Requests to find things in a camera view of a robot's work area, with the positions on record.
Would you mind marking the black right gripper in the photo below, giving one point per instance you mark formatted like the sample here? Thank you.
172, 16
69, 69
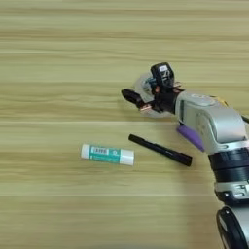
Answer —
166, 100

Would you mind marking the green white glue stick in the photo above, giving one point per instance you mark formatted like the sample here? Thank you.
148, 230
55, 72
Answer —
107, 154

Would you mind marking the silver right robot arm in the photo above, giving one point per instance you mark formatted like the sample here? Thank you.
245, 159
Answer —
210, 120

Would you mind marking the black box with white label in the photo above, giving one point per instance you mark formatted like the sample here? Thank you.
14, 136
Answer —
162, 75

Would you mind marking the black marker pen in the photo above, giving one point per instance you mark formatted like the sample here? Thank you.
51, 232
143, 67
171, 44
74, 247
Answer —
159, 149

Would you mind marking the purple eraser block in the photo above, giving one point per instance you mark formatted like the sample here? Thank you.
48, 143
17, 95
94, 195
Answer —
191, 136

